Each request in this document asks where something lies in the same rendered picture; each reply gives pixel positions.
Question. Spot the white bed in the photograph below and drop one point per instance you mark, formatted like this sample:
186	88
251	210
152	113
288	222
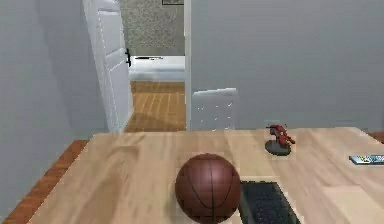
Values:
156	68

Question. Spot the brown basketball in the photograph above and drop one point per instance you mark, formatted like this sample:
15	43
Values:
207	188

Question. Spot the light wooden table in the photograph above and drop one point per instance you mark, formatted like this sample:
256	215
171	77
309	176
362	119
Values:
133	180

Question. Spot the red statue on dark base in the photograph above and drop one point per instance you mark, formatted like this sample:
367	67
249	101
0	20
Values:
279	140

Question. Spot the white room door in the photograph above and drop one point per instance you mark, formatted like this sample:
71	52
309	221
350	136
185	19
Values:
108	63

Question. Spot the black keyboard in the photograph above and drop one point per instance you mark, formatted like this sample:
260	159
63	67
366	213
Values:
265	203

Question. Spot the dark framed wall picture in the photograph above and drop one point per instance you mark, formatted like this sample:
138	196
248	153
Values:
172	2

